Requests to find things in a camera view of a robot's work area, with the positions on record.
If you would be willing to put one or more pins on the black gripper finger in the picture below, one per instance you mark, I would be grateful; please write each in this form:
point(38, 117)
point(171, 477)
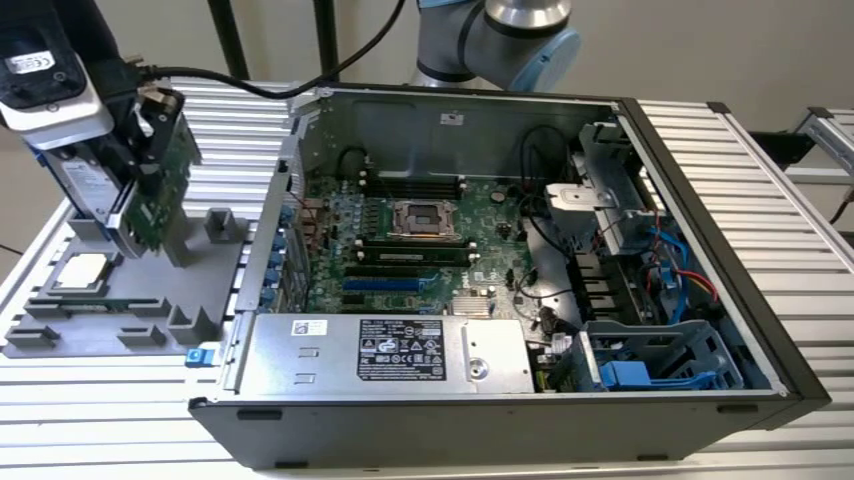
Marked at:
point(163, 115)
point(123, 140)

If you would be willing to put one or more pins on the green graphics card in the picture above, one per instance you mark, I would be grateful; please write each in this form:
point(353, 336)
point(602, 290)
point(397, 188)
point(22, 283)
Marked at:
point(161, 200)

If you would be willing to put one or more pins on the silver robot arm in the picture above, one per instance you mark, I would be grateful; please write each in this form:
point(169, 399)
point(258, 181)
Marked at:
point(454, 45)

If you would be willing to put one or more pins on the hard disk in blue carrier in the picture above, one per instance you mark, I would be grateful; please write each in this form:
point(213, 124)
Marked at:
point(87, 190)

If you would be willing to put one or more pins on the black stand pole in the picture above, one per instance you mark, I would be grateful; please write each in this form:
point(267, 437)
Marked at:
point(327, 45)
point(230, 45)

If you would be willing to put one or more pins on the silver CPU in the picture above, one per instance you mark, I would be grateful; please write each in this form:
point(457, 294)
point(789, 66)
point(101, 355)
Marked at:
point(81, 270)

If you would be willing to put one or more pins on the grey parts rack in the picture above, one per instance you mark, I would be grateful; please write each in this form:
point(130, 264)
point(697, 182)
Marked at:
point(134, 290)

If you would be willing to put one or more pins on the CPU socket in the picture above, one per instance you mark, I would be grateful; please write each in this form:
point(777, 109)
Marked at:
point(423, 217)

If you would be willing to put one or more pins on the blue case latch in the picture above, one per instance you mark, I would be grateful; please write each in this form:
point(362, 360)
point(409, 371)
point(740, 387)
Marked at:
point(195, 357)

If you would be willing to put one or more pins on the black expansion slot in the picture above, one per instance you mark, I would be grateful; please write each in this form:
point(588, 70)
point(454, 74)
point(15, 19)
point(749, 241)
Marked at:
point(381, 272)

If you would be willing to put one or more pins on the green RAM stick with label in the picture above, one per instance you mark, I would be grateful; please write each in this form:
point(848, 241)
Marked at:
point(401, 257)

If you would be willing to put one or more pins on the blue expansion slot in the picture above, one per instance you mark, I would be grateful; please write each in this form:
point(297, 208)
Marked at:
point(383, 285)

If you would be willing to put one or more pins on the round coin battery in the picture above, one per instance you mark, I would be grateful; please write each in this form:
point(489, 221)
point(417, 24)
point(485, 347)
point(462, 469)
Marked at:
point(498, 195)

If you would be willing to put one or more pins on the silver power supply unit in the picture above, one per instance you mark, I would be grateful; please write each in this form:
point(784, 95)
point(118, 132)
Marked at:
point(321, 370)

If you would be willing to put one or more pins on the green motherboard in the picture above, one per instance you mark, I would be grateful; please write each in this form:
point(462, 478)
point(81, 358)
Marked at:
point(501, 255)

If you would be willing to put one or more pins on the silver finned heatsink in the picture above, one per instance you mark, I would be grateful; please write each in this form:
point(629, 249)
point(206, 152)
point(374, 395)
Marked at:
point(474, 306)

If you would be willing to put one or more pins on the open grey PC case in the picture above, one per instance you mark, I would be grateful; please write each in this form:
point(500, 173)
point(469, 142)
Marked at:
point(434, 430)

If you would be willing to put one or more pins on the black table corner cap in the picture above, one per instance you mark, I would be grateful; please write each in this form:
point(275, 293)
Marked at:
point(718, 107)

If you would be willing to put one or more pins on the grey plastic disk bay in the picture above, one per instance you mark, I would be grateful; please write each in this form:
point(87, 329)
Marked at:
point(641, 330)

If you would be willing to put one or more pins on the blue disk carrier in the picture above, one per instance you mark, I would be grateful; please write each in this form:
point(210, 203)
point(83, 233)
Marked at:
point(624, 375)

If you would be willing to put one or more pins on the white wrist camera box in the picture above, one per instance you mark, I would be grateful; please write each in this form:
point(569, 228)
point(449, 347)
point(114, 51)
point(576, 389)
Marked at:
point(67, 125)

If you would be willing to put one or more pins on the silver metal drive bracket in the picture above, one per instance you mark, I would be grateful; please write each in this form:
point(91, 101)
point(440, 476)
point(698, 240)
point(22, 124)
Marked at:
point(577, 197)

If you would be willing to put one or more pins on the black plastic bracket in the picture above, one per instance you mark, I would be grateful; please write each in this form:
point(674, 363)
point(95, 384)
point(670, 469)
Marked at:
point(594, 285)

